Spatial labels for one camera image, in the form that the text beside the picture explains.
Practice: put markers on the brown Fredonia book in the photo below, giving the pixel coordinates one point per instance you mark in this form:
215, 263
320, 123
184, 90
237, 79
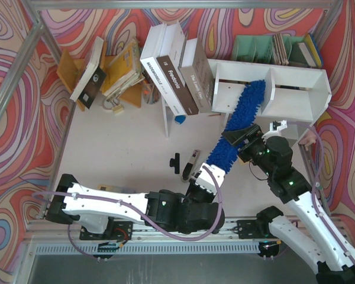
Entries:
169, 59

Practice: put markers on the black and white book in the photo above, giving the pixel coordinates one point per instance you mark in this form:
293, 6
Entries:
90, 76

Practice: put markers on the white bookshelf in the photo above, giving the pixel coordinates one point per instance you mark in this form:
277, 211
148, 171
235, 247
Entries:
292, 93

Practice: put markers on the clear pencil cup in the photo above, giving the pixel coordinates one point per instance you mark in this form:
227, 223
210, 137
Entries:
150, 93

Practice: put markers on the pink pig toy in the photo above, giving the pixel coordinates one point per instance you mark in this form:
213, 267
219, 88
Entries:
308, 139

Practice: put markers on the stack of yellow books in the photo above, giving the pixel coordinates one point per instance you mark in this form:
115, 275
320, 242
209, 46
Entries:
123, 72

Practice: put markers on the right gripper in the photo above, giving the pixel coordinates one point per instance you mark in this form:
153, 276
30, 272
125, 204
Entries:
249, 141

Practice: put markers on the blue calculator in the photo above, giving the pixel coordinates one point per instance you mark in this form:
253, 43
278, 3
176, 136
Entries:
117, 189

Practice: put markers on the blue tape measure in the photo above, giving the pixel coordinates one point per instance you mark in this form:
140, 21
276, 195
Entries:
179, 119

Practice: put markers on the grey Lonely Ones book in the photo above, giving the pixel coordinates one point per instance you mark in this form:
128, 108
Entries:
198, 75

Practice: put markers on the brass padlock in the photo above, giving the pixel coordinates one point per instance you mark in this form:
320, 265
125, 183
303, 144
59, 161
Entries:
112, 105

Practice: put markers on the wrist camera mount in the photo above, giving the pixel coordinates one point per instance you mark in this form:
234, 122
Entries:
209, 178
275, 129

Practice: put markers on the black T-shaped plastic piece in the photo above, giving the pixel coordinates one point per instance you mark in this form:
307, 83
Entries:
175, 163

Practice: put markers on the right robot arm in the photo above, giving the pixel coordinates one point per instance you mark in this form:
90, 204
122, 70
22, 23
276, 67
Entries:
325, 250

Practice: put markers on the beige black stapler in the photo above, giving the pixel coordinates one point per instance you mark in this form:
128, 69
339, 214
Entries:
189, 167

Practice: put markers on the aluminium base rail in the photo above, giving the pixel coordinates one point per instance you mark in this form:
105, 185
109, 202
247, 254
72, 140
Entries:
117, 229

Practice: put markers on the blue yellow book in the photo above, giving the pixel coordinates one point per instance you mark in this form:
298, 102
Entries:
308, 39

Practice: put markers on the green desk organizer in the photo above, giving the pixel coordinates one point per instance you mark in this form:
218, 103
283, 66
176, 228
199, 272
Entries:
259, 49

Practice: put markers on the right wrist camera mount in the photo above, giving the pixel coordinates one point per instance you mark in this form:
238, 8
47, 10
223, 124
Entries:
275, 129

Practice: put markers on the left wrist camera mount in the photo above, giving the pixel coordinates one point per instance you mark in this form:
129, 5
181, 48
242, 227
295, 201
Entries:
209, 178

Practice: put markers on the white Mademoiselle book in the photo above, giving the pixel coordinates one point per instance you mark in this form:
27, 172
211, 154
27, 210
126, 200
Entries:
149, 55

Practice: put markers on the brown notebooks in organizer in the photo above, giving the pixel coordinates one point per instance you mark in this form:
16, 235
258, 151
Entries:
279, 50

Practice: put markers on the blue microfiber duster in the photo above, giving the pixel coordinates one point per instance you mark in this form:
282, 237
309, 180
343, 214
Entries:
224, 154

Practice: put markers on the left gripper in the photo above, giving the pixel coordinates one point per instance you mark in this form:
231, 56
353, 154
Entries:
196, 189

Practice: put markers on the yellow wooden book stand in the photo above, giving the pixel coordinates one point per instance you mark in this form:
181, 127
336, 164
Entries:
68, 68

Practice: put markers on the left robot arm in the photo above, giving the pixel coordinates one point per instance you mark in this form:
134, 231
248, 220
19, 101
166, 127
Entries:
162, 210

